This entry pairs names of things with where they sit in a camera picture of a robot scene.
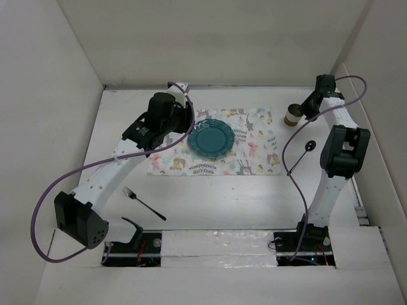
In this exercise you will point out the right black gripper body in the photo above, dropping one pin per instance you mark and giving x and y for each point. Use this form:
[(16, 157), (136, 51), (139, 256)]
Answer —
[(309, 109)]

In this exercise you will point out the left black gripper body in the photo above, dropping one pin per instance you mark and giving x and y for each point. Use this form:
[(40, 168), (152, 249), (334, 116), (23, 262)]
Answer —
[(180, 121)]

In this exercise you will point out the brown paper cup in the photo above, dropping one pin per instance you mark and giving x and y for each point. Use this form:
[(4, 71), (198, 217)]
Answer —
[(293, 115)]

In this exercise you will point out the black spoon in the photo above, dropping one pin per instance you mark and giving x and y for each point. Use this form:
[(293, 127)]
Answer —
[(309, 146)]

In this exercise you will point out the teal scalloped plate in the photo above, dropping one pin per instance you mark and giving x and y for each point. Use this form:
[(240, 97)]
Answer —
[(211, 139)]

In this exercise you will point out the floral cloth placemat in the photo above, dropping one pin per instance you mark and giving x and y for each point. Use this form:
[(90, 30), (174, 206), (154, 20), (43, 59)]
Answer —
[(255, 151)]

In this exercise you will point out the black fork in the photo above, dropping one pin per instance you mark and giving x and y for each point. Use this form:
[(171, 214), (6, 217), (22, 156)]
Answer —
[(129, 193)]

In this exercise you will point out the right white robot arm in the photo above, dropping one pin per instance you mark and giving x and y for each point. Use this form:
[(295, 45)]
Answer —
[(341, 157)]

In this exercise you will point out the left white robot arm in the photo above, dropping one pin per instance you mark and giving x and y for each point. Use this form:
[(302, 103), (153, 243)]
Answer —
[(79, 212)]

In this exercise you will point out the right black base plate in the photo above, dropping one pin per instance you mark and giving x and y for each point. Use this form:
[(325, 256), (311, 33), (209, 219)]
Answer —
[(310, 253)]

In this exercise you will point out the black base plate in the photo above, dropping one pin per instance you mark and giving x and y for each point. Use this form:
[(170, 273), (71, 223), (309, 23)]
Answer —
[(147, 253), (310, 253)]

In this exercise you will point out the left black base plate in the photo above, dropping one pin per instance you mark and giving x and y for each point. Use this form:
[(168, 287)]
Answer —
[(147, 253)]

